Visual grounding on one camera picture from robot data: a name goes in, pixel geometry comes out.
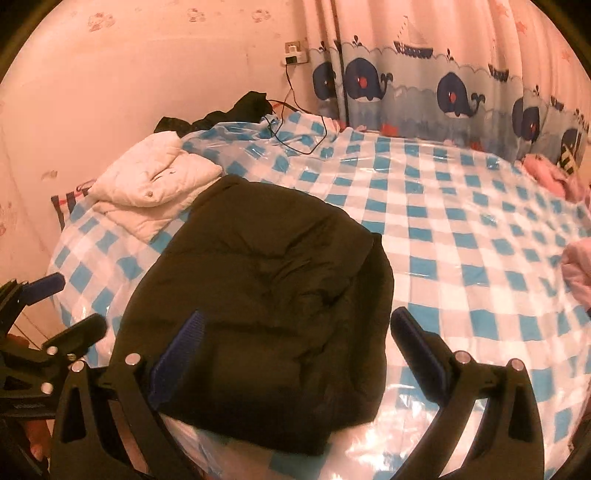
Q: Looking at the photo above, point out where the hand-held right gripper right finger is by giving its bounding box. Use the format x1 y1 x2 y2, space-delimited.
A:
390 307 546 480

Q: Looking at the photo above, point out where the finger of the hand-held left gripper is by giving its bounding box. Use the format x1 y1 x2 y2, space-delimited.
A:
0 271 66 334
42 314 109 364

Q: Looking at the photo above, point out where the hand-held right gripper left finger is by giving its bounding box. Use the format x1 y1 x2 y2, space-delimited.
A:
50 309 206 480

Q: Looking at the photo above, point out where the black puffer jacket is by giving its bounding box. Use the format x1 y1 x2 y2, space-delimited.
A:
111 174 395 457

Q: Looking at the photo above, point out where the pink clothes pile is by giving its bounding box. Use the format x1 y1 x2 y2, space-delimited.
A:
522 154 587 204

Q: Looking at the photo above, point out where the person's left hand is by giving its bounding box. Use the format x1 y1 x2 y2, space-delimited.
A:
23 418 54 462

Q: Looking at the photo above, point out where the blue white checkered bed cover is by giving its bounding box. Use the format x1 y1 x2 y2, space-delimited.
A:
48 111 591 480

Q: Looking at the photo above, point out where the pink puffy garment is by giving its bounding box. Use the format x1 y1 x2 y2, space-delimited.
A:
561 240 591 319

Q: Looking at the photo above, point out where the black white striped cloth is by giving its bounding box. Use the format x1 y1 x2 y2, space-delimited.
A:
556 138 587 176

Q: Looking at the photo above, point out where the black garment pile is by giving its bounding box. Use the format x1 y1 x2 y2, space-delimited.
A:
154 91 273 137

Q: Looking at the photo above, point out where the whale print curtain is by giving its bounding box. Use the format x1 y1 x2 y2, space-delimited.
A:
307 0 591 160

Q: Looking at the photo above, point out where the black cable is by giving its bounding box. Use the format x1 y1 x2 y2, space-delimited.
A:
265 62 328 155

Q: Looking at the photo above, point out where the white wall socket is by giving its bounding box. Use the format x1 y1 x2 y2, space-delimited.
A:
283 41 309 66

